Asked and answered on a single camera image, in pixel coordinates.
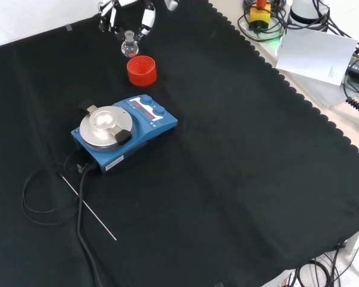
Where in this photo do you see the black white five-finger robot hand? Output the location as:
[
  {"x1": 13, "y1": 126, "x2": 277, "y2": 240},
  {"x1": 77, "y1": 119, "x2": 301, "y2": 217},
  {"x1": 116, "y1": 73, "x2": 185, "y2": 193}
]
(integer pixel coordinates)
[{"x1": 97, "y1": 0, "x2": 180, "y2": 39}]

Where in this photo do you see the clear glass round-bottom flask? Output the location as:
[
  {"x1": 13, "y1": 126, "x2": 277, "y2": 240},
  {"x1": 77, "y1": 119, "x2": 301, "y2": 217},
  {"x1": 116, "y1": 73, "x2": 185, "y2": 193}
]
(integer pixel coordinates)
[{"x1": 121, "y1": 30, "x2": 139, "y2": 58}]

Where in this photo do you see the blue heater with steel plate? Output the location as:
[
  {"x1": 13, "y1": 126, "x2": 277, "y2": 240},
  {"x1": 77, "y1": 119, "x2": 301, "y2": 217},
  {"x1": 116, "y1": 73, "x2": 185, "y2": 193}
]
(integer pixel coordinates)
[{"x1": 71, "y1": 94, "x2": 178, "y2": 176}]

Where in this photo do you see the yellow stop button box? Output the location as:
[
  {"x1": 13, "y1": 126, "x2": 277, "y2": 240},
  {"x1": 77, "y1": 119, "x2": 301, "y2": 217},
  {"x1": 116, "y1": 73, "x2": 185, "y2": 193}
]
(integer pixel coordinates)
[{"x1": 248, "y1": 0, "x2": 272, "y2": 32}]

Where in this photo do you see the black cloth bench cover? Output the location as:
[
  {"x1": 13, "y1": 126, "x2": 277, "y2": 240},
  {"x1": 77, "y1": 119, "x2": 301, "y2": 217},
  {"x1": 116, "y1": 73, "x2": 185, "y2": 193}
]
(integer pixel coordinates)
[{"x1": 0, "y1": 0, "x2": 359, "y2": 287}]

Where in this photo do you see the white paper sheet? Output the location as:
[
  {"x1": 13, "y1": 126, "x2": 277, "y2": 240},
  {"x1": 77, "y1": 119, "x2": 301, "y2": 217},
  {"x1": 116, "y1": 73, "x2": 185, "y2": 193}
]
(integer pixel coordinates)
[{"x1": 275, "y1": 28, "x2": 358, "y2": 87}]

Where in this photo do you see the thin steel temperature probe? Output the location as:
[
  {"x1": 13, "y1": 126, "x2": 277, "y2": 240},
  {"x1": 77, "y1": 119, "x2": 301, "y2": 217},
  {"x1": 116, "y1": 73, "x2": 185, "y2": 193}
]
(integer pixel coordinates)
[{"x1": 59, "y1": 173, "x2": 118, "y2": 242}]

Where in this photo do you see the orange ring flask stand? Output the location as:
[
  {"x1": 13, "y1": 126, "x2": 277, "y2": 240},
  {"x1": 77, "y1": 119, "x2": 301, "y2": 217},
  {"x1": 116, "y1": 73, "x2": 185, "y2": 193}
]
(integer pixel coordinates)
[{"x1": 126, "y1": 55, "x2": 157, "y2": 87}]

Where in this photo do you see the thin black probe cable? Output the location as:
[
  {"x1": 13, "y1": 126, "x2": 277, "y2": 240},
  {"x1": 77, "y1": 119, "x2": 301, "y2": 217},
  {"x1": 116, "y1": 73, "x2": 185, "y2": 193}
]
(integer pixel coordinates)
[{"x1": 21, "y1": 151, "x2": 87, "y2": 225}]

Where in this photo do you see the thick black power cable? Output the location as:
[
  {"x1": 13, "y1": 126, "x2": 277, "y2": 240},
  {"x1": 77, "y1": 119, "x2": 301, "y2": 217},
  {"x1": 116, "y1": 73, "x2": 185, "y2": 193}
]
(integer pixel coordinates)
[{"x1": 75, "y1": 163, "x2": 108, "y2": 287}]

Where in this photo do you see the black coiled cable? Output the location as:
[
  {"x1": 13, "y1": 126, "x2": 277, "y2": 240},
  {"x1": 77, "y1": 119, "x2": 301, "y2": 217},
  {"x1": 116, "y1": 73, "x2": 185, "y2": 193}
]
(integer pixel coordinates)
[{"x1": 345, "y1": 97, "x2": 359, "y2": 114}]

